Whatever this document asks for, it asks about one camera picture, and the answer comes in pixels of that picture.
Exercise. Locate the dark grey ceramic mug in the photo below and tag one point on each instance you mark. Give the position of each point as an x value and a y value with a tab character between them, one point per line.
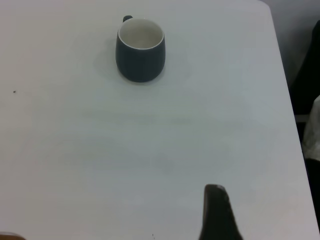
140	65

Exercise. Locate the white crumpled cloth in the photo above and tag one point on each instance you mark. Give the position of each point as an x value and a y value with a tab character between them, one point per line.
313	132

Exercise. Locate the black chair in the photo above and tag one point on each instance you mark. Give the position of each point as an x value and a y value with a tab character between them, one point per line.
306	82

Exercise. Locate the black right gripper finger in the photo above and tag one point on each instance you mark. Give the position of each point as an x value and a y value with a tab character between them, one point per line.
217	217

